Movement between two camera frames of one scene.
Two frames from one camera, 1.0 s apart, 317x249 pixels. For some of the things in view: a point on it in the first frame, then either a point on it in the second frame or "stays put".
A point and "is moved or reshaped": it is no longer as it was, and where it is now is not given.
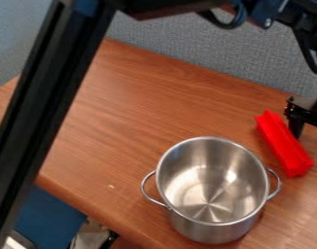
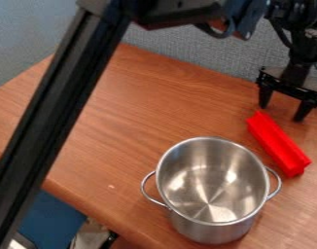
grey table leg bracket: x=93 y=236 stays put
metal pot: x=214 y=183 stays put
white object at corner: x=12 y=244 stays put
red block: x=294 y=160 is moved or reshaped
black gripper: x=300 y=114 → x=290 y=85
